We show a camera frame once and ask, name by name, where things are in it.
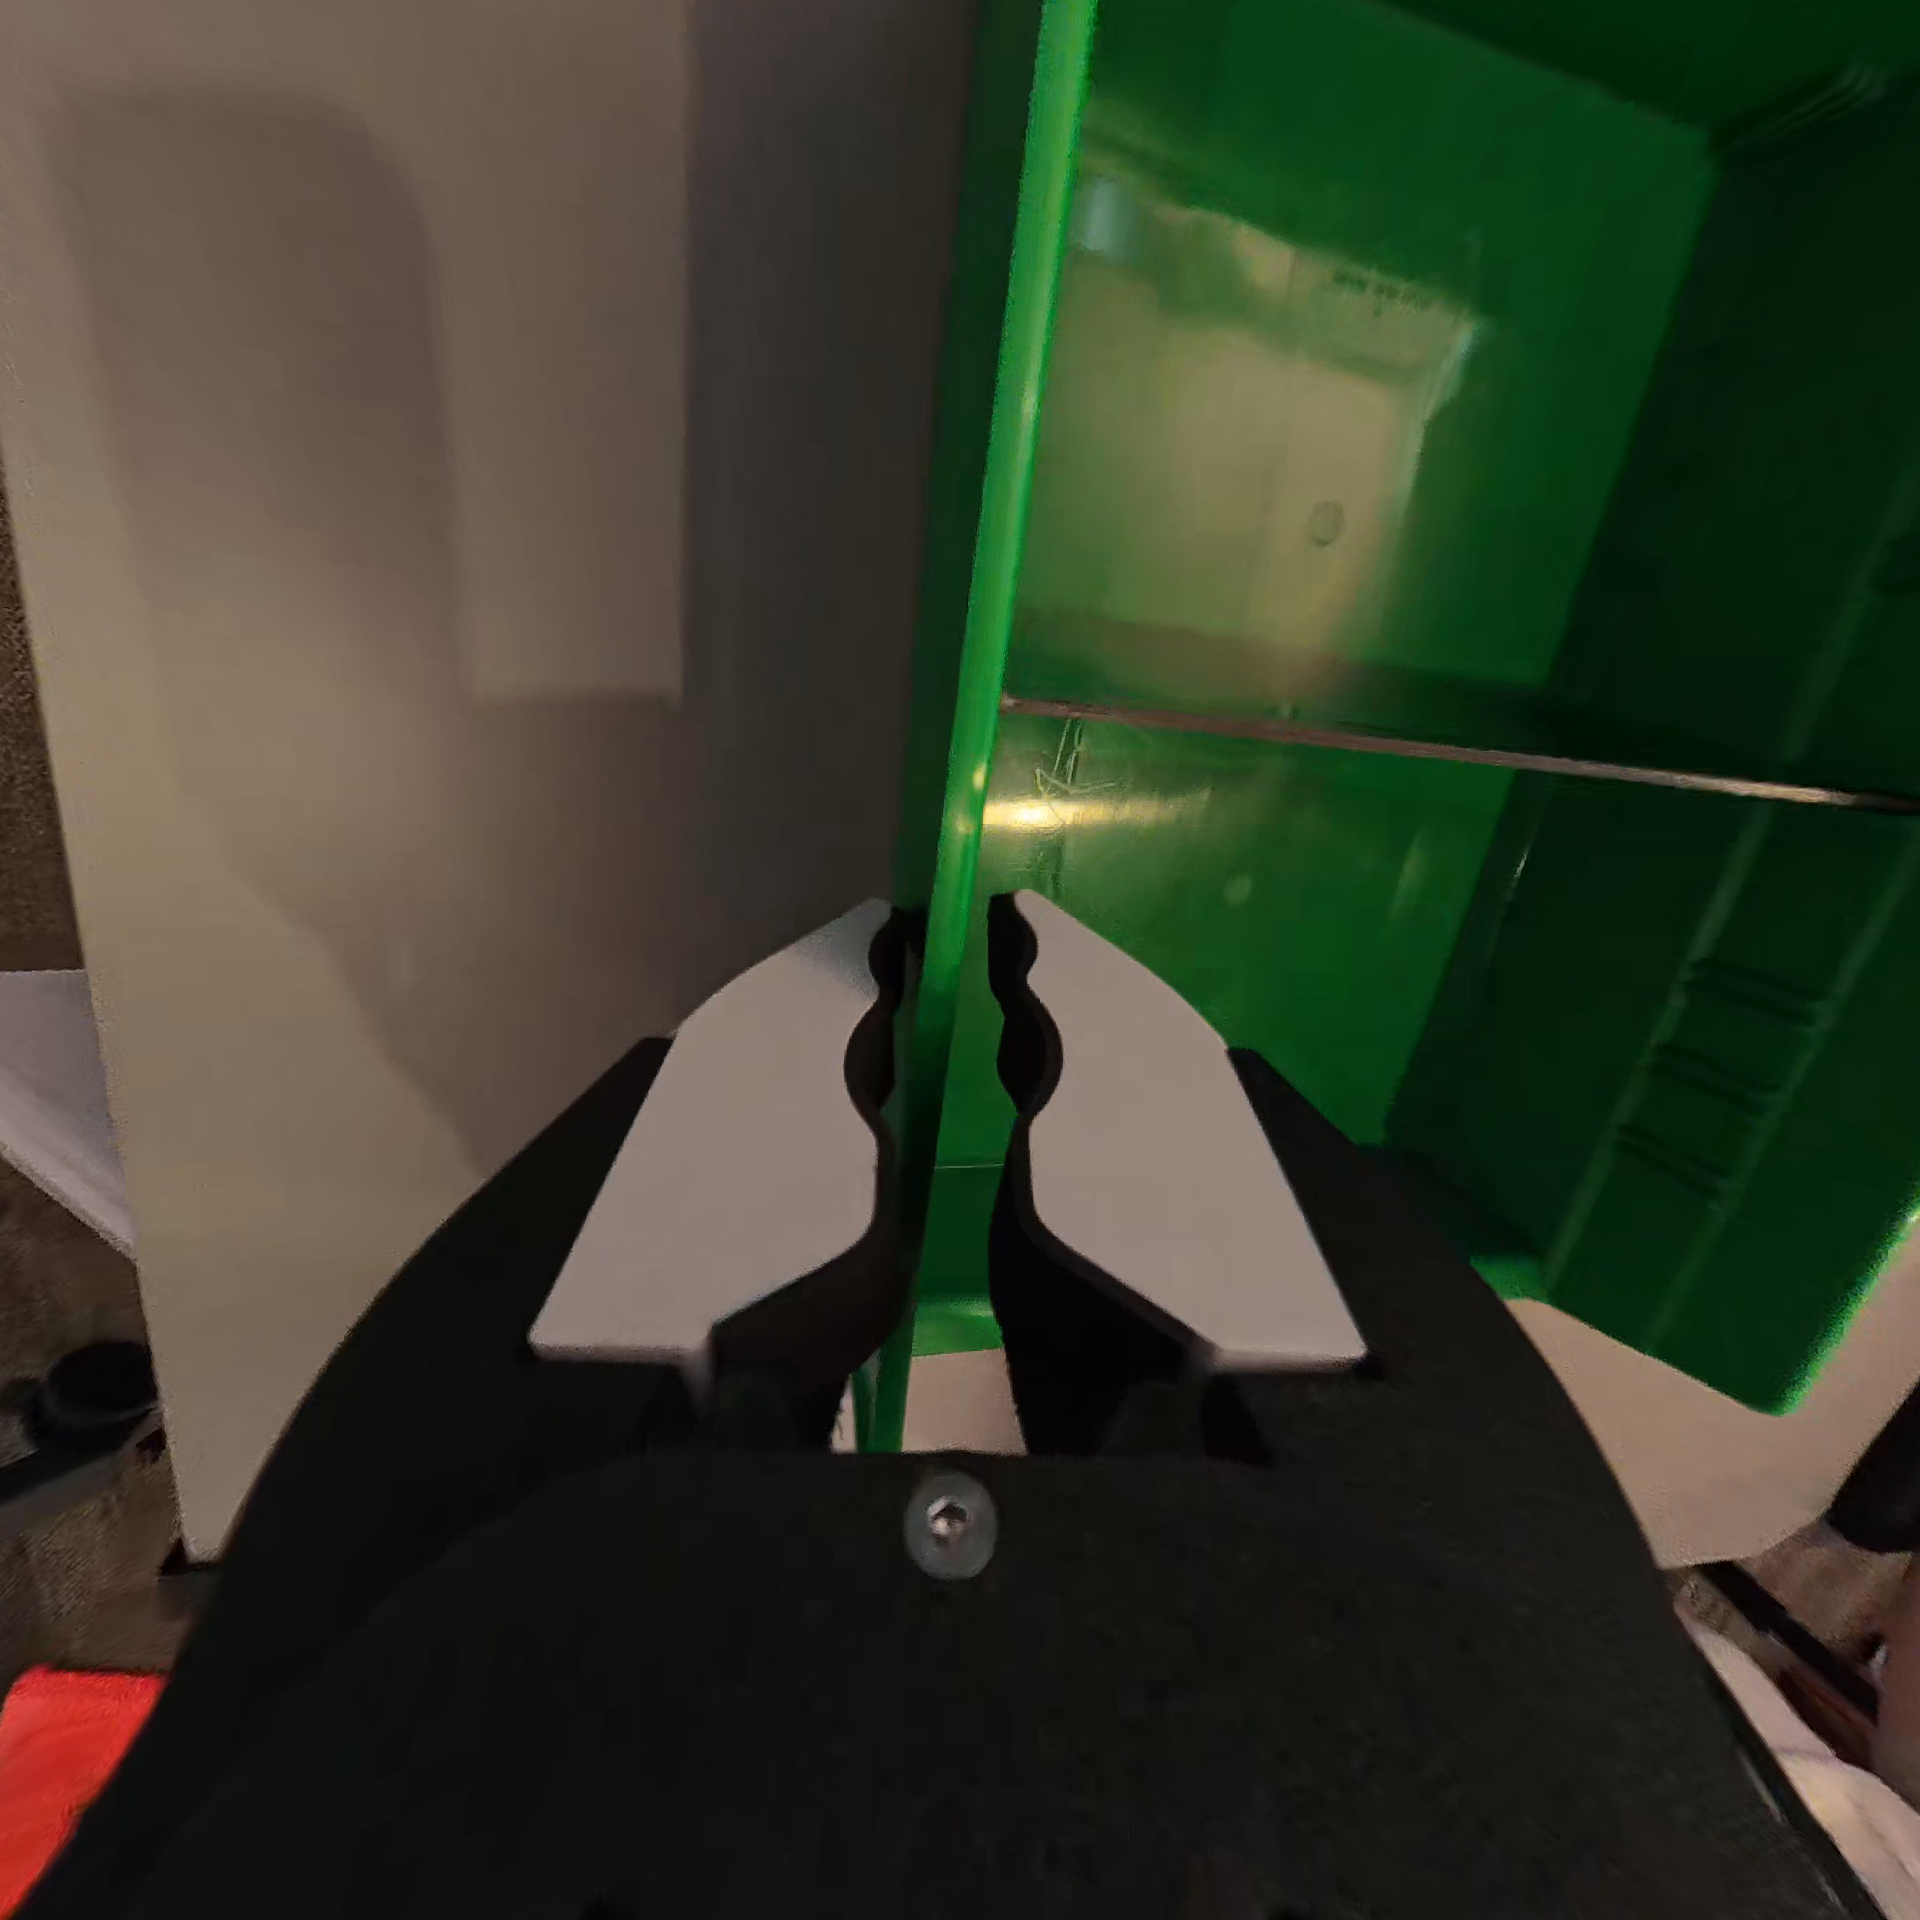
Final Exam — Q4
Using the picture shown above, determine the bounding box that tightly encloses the green plastic bin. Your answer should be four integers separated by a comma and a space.
871, 0, 1920, 1455

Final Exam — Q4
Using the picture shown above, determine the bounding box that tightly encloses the red bag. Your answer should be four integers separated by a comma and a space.
0, 1664, 166, 1913

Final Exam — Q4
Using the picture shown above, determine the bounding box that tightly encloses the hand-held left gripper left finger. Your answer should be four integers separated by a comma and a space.
529, 895, 921, 1367

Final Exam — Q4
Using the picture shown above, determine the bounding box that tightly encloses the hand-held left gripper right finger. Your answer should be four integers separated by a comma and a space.
988, 889, 1370, 1374

